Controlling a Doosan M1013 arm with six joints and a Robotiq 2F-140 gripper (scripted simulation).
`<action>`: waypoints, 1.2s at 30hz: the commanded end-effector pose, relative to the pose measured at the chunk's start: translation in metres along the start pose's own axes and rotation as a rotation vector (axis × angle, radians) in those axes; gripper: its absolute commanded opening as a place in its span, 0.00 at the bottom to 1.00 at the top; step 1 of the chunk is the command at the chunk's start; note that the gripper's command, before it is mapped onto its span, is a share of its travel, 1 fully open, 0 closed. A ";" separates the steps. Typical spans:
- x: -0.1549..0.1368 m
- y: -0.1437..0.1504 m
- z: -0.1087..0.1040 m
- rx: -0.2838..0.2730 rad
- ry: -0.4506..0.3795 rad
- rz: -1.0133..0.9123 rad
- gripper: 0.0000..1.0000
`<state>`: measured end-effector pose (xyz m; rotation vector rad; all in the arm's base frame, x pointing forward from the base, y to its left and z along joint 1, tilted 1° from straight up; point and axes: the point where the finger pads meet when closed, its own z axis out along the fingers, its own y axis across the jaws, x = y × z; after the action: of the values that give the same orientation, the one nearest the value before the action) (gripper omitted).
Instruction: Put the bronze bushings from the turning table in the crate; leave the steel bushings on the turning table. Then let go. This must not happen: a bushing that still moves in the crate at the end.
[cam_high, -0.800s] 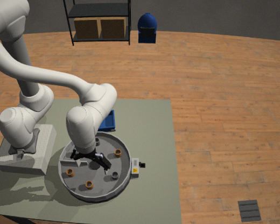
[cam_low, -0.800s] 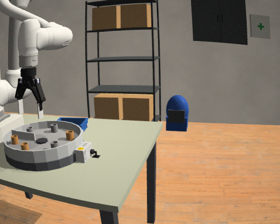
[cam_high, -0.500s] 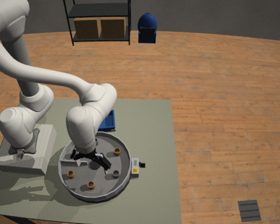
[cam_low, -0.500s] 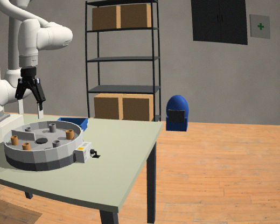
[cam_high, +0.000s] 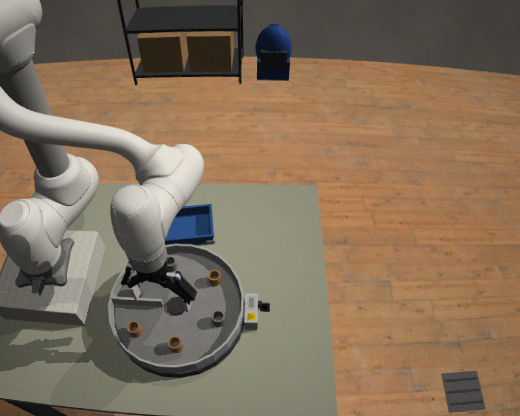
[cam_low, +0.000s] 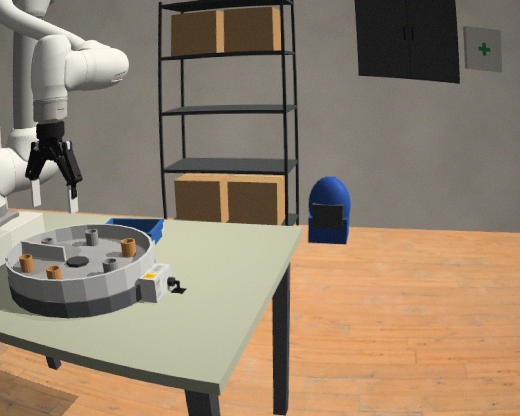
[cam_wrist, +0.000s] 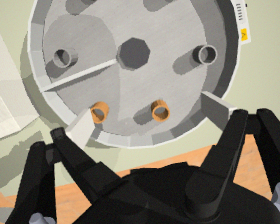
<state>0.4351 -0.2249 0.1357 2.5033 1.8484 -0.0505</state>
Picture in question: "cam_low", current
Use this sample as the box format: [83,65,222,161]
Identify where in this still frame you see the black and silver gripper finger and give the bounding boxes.
[25,141,46,207]
[47,141,83,214]

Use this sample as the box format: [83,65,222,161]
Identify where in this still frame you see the grey round turning table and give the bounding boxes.
[5,224,186,318]

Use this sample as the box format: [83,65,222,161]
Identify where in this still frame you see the blue square tray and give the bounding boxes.
[105,218,165,249]

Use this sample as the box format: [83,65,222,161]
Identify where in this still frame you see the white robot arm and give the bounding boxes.
[0,0,129,227]

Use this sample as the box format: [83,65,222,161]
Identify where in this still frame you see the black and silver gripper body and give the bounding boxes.
[36,121,64,161]

